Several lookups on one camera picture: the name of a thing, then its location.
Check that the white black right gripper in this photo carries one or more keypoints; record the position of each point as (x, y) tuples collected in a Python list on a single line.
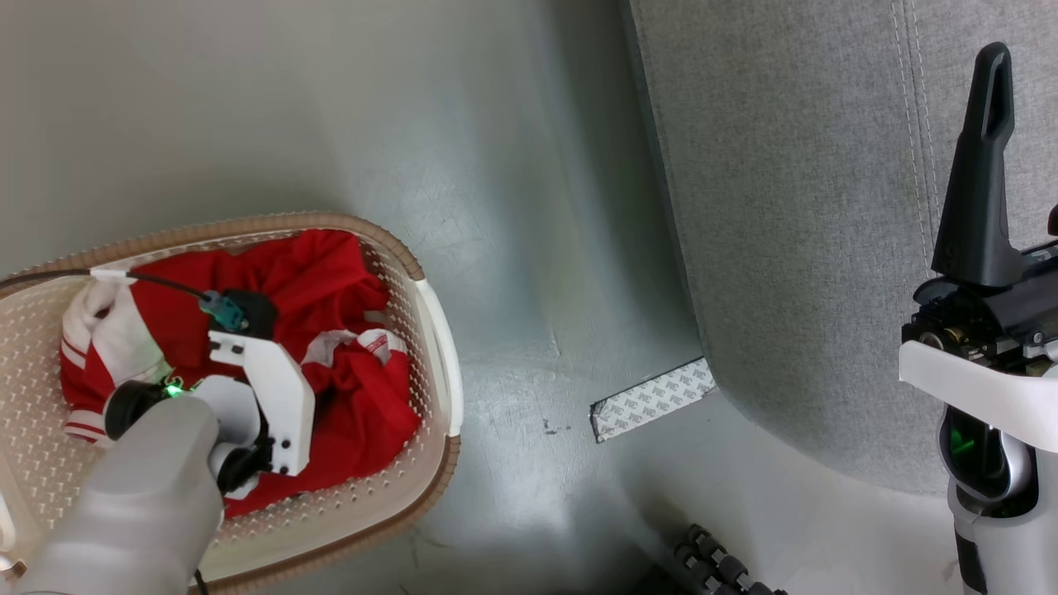
[(992, 372)]

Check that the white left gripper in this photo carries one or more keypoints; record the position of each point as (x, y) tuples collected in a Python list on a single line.
[(281, 397)]

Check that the red and white garment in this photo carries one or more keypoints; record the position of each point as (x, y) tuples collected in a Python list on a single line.
[(331, 281)]

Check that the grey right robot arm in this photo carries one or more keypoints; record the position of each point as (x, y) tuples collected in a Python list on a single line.
[(996, 512)]

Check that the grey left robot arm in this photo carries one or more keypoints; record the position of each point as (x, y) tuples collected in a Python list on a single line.
[(136, 504)]

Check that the white laundry basket brown rim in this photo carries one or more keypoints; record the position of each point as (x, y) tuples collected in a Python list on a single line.
[(417, 347)]

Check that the grey fabric sofa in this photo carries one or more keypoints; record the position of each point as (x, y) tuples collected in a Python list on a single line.
[(810, 223)]

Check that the printed white tape strip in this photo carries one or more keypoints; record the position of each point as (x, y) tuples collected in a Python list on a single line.
[(653, 398)]

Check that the black wrist camera teal plug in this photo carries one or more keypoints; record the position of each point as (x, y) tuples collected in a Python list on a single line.
[(246, 311)]

